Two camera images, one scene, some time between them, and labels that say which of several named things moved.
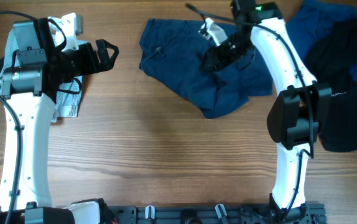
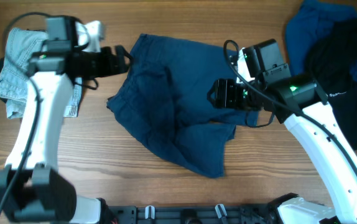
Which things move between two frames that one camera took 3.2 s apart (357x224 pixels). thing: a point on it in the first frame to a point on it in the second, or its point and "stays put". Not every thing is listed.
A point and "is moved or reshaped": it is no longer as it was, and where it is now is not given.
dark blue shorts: x=172 y=50 is moved or reshaped
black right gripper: x=216 y=55 to x=224 y=94
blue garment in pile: x=313 y=20 stays put
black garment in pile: x=346 y=124 stays put
